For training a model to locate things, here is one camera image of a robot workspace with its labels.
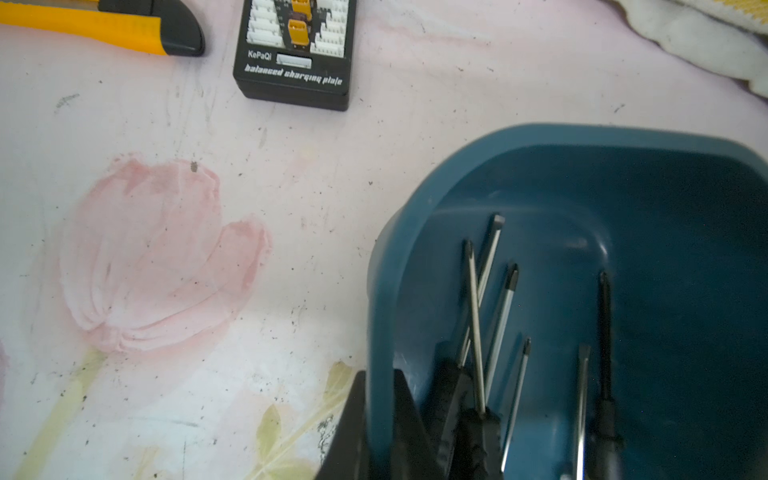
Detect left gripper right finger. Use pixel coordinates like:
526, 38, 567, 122
391, 369, 445, 480

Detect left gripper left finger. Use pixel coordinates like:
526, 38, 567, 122
315, 371, 368, 480

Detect teal plastic storage box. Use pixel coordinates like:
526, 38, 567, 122
367, 124, 767, 479

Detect black balanced charging board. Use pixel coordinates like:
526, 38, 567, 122
233, 0, 357, 111

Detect yellow utility knife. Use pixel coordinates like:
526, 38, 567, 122
1, 0, 205, 57

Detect yellow white work gloves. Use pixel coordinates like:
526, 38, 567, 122
616, 0, 767, 98

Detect black grey handle screwdriver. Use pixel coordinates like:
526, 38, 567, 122
450, 240, 503, 480

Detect slim black handle screwdriver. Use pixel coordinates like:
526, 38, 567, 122
423, 214, 504, 478

